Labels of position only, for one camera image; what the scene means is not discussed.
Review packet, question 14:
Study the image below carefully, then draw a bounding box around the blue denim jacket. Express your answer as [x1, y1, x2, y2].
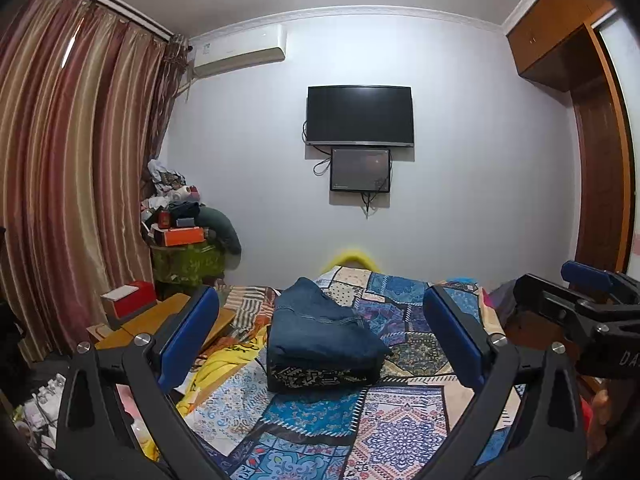
[267, 276, 393, 376]

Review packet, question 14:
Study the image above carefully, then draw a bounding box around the pile of clutter on cabinet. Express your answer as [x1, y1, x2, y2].
[140, 159, 208, 233]

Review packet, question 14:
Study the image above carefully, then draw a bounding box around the wooden overhead cabinet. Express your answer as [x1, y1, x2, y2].
[505, 0, 618, 93]

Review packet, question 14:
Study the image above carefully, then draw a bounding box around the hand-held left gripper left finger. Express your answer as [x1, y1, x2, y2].
[55, 285, 236, 480]

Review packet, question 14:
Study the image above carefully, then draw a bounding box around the patchwork bedspread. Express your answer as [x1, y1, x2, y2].
[185, 265, 526, 480]

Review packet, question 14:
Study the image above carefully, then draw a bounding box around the white air conditioner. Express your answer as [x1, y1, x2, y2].
[189, 25, 288, 80]

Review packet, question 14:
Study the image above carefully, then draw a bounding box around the orange box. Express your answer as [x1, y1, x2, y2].
[152, 226, 206, 247]

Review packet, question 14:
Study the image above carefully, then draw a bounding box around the wooden desk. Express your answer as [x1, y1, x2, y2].
[86, 292, 236, 351]

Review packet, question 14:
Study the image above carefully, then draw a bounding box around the black monitor cable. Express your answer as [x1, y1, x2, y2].
[361, 190, 381, 221]

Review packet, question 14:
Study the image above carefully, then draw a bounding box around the striped brown curtain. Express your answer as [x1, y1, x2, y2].
[0, 0, 188, 366]

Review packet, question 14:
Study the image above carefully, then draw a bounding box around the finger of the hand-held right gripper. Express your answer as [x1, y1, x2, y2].
[512, 273, 598, 335]
[560, 260, 626, 297]

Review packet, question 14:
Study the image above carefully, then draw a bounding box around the yellow bed headboard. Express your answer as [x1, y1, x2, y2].
[320, 245, 378, 276]

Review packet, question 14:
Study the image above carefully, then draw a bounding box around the yellow blanket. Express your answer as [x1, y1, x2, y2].
[180, 330, 271, 411]

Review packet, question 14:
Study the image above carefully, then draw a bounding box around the black wall television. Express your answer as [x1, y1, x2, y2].
[306, 85, 416, 148]

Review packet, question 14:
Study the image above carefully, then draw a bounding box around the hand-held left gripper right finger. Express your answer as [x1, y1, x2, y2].
[422, 285, 588, 480]

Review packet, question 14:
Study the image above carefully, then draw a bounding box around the navy patterned folded garment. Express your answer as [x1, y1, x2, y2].
[266, 355, 381, 393]

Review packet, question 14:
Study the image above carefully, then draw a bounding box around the small wall monitor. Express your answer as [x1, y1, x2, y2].
[329, 146, 393, 193]

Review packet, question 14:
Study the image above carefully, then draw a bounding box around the wooden door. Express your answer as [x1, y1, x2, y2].
[570, 25, 636, 281]

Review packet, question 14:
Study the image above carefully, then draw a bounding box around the red and white box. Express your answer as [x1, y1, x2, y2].
[100, 280, 158, 321]

